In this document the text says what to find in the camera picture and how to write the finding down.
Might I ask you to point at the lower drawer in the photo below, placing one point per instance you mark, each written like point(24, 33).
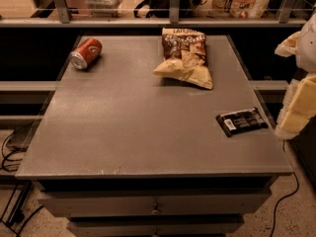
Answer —
point(152, 228)

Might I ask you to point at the grey metal shelf rail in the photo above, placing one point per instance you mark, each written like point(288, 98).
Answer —
point(56, 13)

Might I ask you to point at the upper drawer with knob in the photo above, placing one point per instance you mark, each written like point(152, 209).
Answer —
point(84, 205)

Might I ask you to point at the brown and yellow chip bag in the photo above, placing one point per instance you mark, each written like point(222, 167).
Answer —
point(185, 57)

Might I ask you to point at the red coke can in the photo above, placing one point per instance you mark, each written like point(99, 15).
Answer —
point(85, 53)

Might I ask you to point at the colourful snack bag background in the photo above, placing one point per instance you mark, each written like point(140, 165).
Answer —
point(241, 9)

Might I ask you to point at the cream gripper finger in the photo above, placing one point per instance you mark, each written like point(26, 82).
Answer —
point(298, 107)
point(288, 47)

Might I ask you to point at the black bag in background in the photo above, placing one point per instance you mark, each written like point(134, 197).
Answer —
point(161, 8)

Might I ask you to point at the black rxbar chocolate bar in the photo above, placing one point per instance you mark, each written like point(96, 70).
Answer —
point(241, 121)

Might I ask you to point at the grey drawer cabinet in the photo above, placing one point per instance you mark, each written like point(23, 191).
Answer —
point(118, 129)

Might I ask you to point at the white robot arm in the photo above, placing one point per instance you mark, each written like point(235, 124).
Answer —
point(306, 47)

